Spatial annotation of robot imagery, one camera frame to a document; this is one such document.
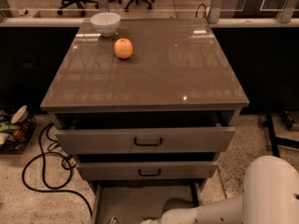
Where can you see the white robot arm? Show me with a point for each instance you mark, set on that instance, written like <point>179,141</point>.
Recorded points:
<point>270,196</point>

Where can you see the black stand leg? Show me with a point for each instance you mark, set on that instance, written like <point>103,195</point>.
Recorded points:
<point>276,141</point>

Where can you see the top grey drawer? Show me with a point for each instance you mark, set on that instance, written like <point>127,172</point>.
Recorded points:
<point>147,132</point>

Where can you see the green jalapeno chip bag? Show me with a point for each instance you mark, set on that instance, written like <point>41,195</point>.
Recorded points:
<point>113,220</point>

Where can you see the black wire basket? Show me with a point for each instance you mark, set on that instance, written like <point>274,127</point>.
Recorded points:
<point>18,140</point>

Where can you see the grey drawer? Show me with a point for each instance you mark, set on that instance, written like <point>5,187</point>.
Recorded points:
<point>147,132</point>
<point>142,166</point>
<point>131,205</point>

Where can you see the bottom grey drawer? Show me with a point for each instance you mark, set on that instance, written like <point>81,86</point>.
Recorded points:
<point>131,205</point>

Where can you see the orange fruit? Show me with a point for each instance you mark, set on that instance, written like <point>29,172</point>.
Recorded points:
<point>123,48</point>

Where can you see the grey drawer cabinet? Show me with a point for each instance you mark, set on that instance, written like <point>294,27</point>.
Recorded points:
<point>177,65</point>

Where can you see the small white bowl in basket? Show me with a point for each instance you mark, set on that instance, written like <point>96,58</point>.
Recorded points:
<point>20,115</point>

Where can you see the green packet in basket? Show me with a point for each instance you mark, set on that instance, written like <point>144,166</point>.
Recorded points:
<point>7,127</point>

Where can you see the middle grey drawer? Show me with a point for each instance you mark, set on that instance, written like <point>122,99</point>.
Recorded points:
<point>142,166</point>

